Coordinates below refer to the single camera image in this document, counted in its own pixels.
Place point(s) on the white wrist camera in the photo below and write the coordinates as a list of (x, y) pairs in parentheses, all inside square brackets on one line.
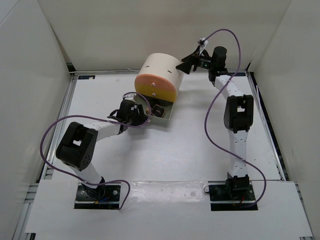
[(202, 42), (129, 97)]

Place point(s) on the blue label sticker right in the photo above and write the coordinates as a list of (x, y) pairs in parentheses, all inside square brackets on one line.
[(241, 74)]

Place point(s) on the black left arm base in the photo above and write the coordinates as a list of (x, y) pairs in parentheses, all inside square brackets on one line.
[(106, 197)]

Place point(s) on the cream drawer organizer shell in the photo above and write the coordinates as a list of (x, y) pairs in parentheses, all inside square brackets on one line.
[(163, 65)]

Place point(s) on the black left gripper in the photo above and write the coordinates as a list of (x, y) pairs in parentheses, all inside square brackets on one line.
[(138, 121)]

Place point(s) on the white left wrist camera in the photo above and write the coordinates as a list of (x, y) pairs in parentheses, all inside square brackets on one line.
[(129, 97)]

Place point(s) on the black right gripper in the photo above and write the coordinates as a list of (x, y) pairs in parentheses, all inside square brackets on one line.
[(186, 66)]

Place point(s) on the grey bottom drawer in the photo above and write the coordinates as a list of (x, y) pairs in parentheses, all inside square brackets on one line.
[(147, 107)]

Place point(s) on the orange drawer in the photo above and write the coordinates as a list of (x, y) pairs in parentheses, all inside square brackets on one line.
[(151, 80)]

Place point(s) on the blue label sticker left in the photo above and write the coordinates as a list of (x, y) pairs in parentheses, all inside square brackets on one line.
[(86, 77)]

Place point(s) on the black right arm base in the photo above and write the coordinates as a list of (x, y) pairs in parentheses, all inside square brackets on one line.
[(223, 201)]

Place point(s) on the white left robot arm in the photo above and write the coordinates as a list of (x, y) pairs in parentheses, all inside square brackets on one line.
[(76, 148)]

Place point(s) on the square black gold compact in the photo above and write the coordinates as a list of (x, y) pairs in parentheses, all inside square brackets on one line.
[(158, 111)]

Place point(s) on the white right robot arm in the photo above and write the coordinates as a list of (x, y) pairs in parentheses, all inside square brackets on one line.
[(238, 113)]

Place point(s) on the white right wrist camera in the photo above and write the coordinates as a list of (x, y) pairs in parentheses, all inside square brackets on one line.
[(202, 42)]

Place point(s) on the yellow drawer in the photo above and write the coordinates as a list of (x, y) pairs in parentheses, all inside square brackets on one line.
[(168, 94)]

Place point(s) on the blue label sticker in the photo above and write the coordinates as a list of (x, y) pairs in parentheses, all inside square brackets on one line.
[(241, 74), (86, 77)]

